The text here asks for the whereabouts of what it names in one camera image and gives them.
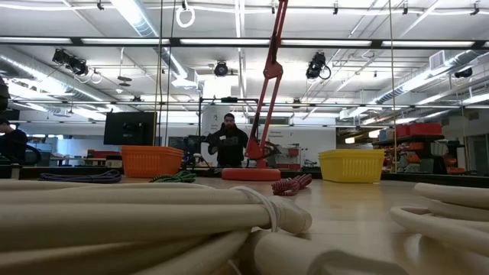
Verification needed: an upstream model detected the green braided cable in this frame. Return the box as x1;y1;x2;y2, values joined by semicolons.
148;170;197;184

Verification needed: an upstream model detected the black mounted device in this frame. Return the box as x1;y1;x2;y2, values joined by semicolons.
0;76;21;124

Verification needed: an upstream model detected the person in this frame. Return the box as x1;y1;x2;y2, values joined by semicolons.
207;112;249;168
0;118;28;165

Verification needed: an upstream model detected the white hanging cable loop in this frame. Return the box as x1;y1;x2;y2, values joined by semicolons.
175;5;196;28

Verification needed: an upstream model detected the orange plastic basket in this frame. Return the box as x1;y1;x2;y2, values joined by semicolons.
121;145;185;179

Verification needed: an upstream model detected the black monitor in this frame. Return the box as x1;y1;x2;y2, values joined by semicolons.
103;111;158;147

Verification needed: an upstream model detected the white sign board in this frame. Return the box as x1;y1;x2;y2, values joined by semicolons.
267;126;337;167

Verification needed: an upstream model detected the shelf with red bins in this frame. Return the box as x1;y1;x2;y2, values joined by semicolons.
372;121;446;175

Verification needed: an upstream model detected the red desk lamp stand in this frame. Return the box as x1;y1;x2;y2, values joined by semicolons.
221;0;290;182

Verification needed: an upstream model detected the purple braided cable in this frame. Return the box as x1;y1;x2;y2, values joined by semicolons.
37;170;123;185

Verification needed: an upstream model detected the red braided cable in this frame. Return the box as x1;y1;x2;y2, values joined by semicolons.
271;173;313;197

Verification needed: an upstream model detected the black overhead light bar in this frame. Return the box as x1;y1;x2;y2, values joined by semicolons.
0;36;489;49

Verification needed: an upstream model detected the brass vertical pole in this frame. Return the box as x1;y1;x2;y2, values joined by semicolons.
388;0;398;173
152;0;164;147

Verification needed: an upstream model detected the yellow plastic basket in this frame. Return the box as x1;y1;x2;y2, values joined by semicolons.
318;148;386;184

